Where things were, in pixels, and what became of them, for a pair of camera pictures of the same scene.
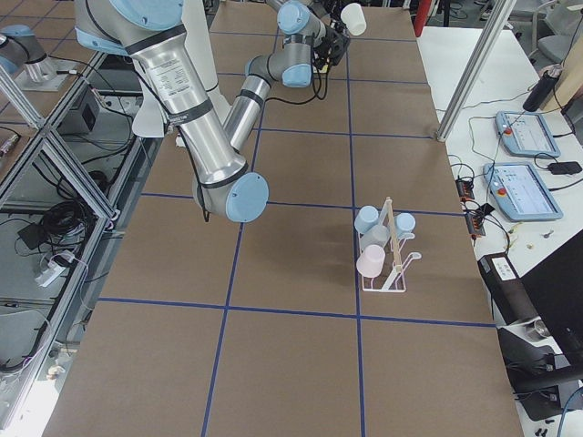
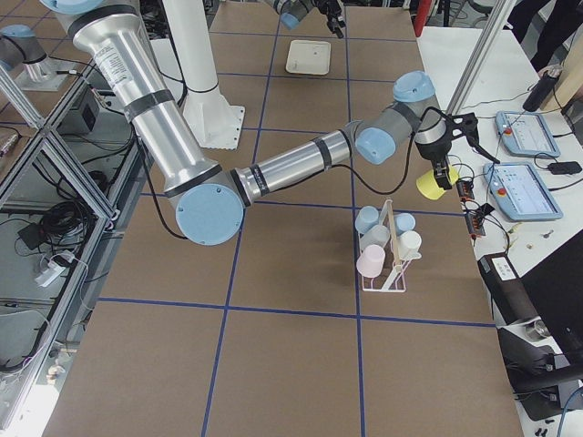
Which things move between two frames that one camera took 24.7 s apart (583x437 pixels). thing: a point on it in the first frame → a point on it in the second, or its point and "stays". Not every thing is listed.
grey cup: x=377 y=235 stays
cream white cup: x=352 y=16 → x=409 y=243
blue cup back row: x=404 y=223 stays
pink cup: x=371 y=262 stays
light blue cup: x=367 y=218 stays
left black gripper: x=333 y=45 → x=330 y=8
